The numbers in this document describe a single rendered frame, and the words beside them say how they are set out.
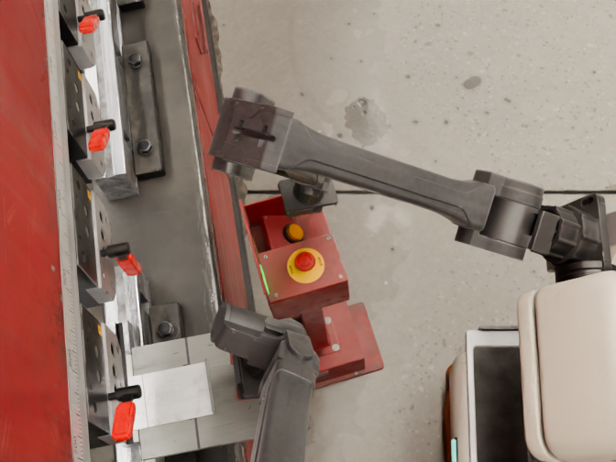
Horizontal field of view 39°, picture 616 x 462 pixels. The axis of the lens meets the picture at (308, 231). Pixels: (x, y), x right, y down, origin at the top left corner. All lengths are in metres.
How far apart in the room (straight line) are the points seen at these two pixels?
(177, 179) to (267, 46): 1.26
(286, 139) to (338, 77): 1.77
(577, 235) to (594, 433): 0.32
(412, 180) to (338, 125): 1.61
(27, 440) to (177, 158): 0.93
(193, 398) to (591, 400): 0.64
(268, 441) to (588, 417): 0.35
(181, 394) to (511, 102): 1.67
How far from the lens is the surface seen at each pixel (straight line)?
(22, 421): 0.87
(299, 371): 1.10
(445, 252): 2.52
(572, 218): 1.24
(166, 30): 1.87
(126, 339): 1.45
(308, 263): 1.64
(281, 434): 0.98
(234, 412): 1.39
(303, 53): 2.85
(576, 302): 1.06
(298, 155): 1.03
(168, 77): 1.80
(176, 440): 1.39
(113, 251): 1.23
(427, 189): 1.11
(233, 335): 1.16
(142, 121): 1.72
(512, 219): 1.18
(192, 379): 1.41
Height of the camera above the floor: 2.34
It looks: 67 degrees down
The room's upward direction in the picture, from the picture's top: 11 degrees counter-clockwise
